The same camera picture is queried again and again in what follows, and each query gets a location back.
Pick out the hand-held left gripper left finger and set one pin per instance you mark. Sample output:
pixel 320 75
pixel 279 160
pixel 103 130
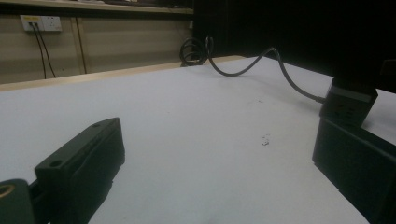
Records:
pixel 79 166

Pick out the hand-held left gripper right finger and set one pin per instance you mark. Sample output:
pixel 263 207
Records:
pixel 358 165

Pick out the black cube power strip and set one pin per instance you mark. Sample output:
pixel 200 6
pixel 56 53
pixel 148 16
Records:
pixel 348 104

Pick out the white wall socket plate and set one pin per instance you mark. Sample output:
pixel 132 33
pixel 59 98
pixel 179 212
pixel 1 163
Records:
pixel 41 23

